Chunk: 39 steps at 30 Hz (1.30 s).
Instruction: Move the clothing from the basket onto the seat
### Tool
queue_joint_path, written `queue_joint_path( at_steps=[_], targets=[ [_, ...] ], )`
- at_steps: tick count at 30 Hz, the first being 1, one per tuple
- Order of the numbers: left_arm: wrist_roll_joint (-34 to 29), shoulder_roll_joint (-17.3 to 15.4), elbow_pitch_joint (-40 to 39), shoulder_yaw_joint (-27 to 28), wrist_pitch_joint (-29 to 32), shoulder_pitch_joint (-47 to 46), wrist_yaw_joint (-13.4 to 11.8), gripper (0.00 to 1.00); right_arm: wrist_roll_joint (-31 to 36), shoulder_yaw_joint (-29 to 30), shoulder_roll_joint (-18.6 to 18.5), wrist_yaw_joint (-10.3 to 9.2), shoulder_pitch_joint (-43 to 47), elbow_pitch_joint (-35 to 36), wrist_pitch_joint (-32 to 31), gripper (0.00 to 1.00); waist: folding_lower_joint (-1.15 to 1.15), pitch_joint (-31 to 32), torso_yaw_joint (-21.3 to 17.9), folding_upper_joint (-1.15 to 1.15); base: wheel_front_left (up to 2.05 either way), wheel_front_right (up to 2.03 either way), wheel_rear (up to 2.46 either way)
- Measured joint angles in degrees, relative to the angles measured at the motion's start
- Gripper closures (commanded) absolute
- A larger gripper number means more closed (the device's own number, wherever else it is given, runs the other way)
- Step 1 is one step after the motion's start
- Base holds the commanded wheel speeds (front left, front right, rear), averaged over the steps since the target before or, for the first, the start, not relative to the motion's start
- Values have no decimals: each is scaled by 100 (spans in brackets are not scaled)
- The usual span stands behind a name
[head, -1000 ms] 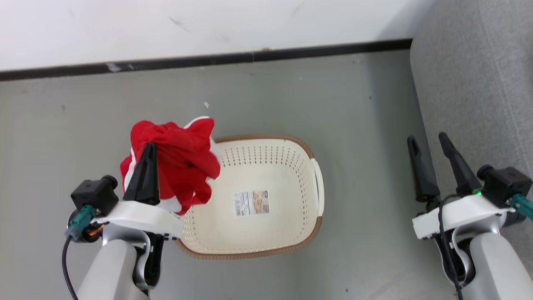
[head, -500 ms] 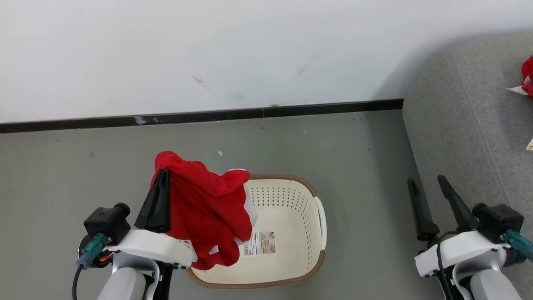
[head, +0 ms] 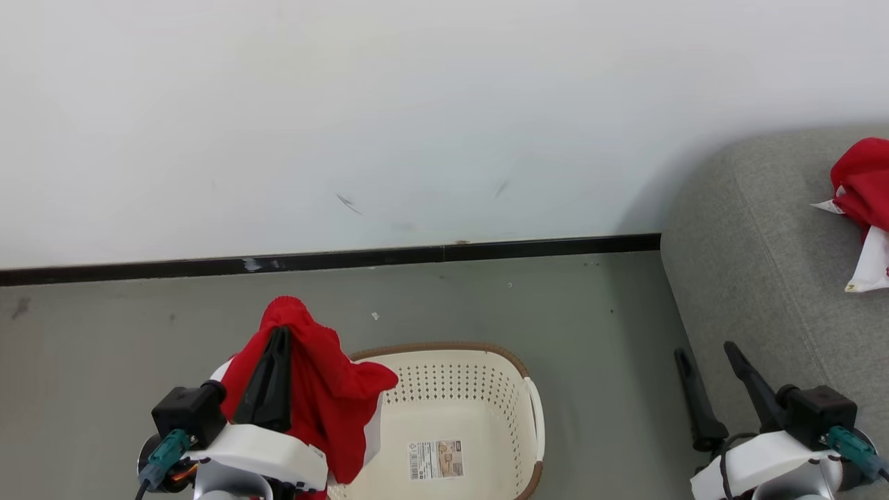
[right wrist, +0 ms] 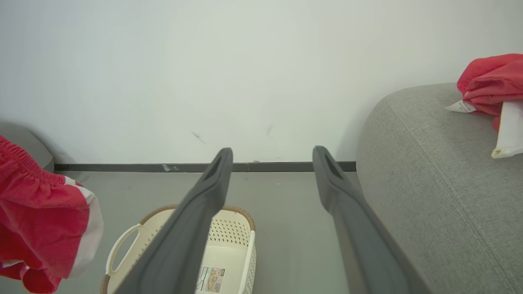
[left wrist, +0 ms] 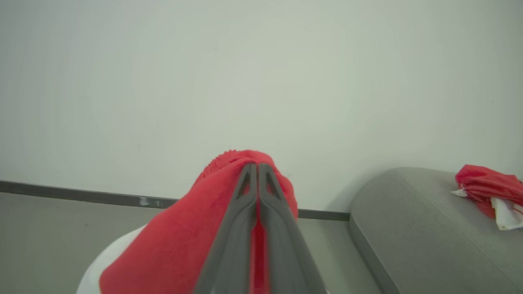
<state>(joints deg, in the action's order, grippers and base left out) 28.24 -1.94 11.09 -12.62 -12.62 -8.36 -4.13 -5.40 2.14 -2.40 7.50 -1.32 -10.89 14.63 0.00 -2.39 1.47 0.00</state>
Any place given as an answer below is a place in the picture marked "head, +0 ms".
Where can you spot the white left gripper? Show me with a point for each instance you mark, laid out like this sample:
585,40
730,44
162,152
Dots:
257,451

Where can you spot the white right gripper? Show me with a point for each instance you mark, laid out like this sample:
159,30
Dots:
760,462

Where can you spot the plain red garment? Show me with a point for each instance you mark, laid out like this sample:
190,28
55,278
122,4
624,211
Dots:
326,389

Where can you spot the red white striped garment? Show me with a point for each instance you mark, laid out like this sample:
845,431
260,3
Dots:
865,180

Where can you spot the white perforated laundry basket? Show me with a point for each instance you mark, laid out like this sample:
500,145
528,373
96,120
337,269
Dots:
458,396

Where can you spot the grey fabric sofa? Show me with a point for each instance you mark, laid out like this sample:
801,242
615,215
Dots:
750,278

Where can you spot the black baseboard strip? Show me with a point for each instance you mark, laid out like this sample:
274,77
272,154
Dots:
312,260

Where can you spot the barcode label sticker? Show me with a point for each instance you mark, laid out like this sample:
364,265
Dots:
436,458

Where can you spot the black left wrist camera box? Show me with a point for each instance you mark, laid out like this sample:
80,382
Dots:
187,413

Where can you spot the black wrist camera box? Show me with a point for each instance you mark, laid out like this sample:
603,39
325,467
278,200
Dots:
819,417
187,413

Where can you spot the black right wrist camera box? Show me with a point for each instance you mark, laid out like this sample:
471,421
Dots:
819,417

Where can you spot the teal left camera plug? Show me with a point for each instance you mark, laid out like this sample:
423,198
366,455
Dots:
163,458

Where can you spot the teal camera plug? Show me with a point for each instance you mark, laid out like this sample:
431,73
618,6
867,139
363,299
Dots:
163,458
854,448

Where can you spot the teal right camera plug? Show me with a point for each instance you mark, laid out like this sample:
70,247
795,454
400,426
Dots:
854,448

